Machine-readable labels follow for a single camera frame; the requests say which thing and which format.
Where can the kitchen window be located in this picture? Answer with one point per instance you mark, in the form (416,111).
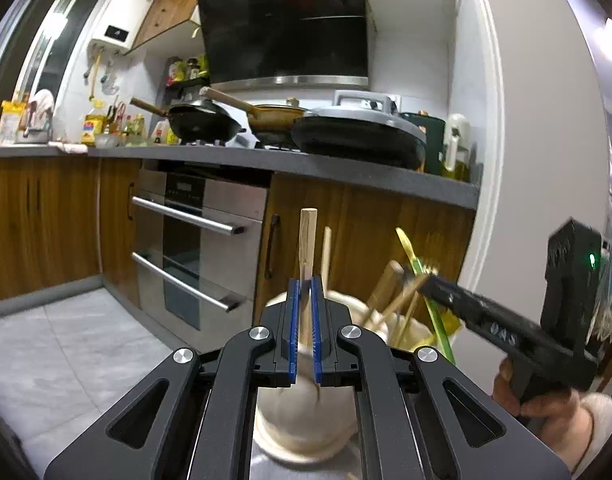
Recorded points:
(51,40)

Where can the person's right hand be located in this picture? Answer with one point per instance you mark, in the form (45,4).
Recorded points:
(541,402)

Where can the dark green appliance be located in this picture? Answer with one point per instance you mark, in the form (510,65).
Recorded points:
(431,140)

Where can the yellow green spoon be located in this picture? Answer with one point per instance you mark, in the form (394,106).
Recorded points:
(410,258)

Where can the person's right forearm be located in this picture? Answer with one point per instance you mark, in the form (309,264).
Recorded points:
(596,425)

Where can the black griddle with grey lid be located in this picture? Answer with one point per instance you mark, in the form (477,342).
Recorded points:
(356,135)

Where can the yellow food bag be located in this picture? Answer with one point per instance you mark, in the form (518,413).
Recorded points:
(11,122)

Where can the grey kitchen countertop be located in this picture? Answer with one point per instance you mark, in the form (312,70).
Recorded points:
(336,170)

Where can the white rag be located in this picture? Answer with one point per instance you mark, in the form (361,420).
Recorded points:
(68,147)

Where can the black range hood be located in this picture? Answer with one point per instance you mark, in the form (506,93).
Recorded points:
(286,25)

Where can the wooden lower cabinet beside oven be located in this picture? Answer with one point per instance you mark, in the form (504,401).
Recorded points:
(366,230)

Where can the white oil dispenser bottle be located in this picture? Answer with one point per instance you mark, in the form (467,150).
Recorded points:
(456,145)

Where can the white hanging towel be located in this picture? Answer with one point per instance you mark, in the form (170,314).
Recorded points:
(42,107)

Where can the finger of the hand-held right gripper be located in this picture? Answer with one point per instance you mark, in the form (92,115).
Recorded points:
(451,295)

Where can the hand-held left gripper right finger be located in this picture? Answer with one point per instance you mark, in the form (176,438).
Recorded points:
(316,330)

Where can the white water heater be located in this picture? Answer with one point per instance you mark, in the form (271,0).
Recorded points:
(118,20)

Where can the cream ceramic double utensil holder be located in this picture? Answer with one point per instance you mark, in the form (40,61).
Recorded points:
(296,420)

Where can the black spice rack with jars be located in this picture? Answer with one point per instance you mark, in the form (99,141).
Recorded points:
(186,72)

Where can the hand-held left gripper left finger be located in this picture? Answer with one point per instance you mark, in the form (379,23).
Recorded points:
(295,330)

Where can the wooden lower cabinet run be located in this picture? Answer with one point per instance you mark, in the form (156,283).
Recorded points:
(46,225)

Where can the stainless steel built-in oven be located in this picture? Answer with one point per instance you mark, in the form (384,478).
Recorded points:
(186,260)

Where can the yellow cooking oil bottle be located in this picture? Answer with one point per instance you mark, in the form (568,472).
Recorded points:
(93,127)

